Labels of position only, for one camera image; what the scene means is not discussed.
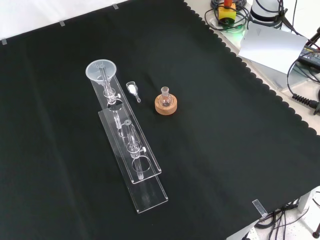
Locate translucent plastic funnel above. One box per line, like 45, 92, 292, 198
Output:
85, 59, 118, 88

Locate glass weighing funnel with powder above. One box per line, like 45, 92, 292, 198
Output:
125, 81, 142, 104

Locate clear acrylic funnel stand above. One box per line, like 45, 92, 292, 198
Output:
88, 63, 169, 215

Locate small round-bottom glass flask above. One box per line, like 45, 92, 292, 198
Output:
159, 86, 173, 107

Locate black bench cloth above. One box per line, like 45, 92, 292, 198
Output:
0, 0, 320, 240

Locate yellow emergency stop button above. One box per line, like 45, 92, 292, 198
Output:
217, 0, 237, 26

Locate clear tape strip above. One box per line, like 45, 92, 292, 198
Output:
251, 198, 268, 218

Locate pale grey board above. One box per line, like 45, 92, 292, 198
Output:
237, 21, 309, 75

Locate black power adapter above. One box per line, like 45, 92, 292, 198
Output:
296, 45, 320, 68

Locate round cork ring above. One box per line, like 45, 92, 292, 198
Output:
154, 92, 178, 116

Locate black cable with ribbed plug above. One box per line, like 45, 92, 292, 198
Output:
286, 57, 320, 115

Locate hanging black cables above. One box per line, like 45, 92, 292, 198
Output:
241, 191, 320, 240

